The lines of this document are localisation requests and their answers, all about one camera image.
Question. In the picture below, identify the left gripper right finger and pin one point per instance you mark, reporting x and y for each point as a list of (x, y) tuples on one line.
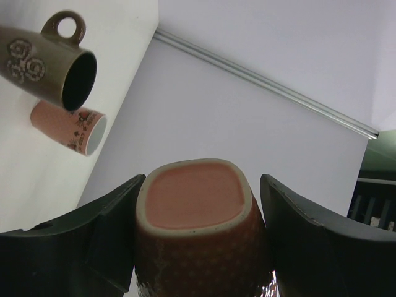
[(317, 252)]

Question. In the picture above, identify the dark brown mug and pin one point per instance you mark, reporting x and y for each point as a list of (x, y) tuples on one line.
[(50, 65)]

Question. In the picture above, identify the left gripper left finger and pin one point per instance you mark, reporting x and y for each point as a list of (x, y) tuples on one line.
[(86, 252)]

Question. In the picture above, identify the pink printed mug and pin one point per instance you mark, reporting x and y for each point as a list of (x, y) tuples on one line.
[(81, 130)]

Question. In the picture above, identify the salmon dotted mug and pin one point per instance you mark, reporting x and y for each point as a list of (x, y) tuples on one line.
[(200, 232)]

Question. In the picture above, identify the right aluminium frame post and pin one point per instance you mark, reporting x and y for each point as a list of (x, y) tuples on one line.
[(265, 83)]

